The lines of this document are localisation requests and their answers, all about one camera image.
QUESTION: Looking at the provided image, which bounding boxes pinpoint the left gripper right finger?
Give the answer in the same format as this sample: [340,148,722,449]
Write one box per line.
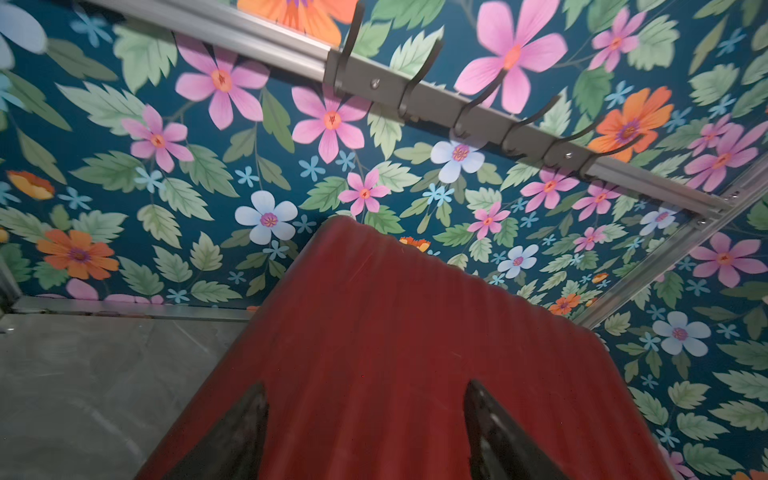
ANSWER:
[463,380,567,480]

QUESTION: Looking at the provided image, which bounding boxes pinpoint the metal hook rail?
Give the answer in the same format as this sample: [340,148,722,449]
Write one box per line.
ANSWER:
[324,3,638,181]

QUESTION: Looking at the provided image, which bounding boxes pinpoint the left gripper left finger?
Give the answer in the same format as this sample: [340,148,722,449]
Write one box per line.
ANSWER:
[164,383,269,480]

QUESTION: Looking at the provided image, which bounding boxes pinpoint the red hard-shell suitcase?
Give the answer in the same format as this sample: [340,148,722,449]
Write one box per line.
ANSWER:
[139,217,671,479]

